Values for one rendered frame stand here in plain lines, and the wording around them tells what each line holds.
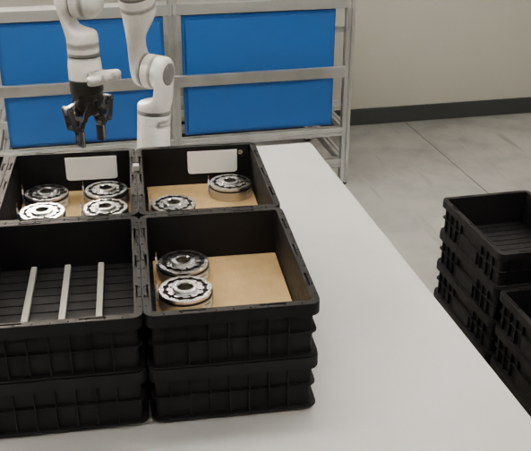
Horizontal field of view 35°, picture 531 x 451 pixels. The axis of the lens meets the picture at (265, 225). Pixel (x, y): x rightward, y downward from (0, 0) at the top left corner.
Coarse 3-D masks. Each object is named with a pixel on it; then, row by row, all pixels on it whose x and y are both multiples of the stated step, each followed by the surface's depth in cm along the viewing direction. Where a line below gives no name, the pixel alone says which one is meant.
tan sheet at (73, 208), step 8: (72, 192) 208; (80, 192) 209; (128, 192) 209; (24, 200) 204; (72, 200) 204; (80, 200) 204; (128, 200) 204; (64, 208) 200; (72, 208) 200; (80, 208) 200; (128, 208) 200; (72, 216) 196
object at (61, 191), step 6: (36, 186) 204; (42, 186) 205; (54, 186) 204; (60, 186) 204; (30, 192) 201; (60, 192) 201; (66, 192) 201; (30, 198) 198; (36, 198) 198; (42, 198) 198; (48, 198) 198; (54, 198) 198; (60, 198) 198
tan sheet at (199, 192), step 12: (156, 192) 209; (168, 192) 209; (180, 192) 209; (192, 192) 209; (204, 192) 209; (252, 192) 209; (204, 204) 202; (216, 204) 202; (228, 204) 202; (240, 204) 202; (252, 204) 203
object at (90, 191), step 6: (90, 186) 204; (96, 186) 204; (120, 186) 205; (126, 186) 204; (90, 192) 201; (96, 192) 201; (102, 192) 201; (108, 192) 201; (114, 192) 201; (120, 192) 201; (96, 198) 199; (102, 198) 198; (108, 198) 199
